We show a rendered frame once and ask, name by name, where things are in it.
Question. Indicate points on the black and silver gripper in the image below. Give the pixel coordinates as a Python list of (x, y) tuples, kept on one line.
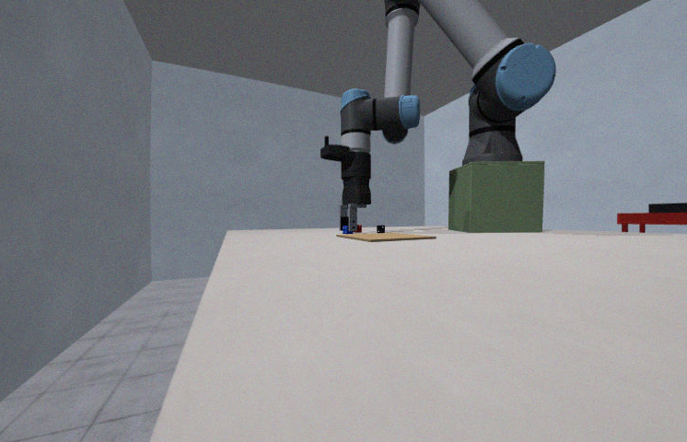
[(355, 173)]

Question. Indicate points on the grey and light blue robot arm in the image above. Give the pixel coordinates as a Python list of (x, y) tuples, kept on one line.
[(509, 77)]

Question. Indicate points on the tan square mat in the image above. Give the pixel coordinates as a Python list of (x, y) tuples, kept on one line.
[(378, 237)]

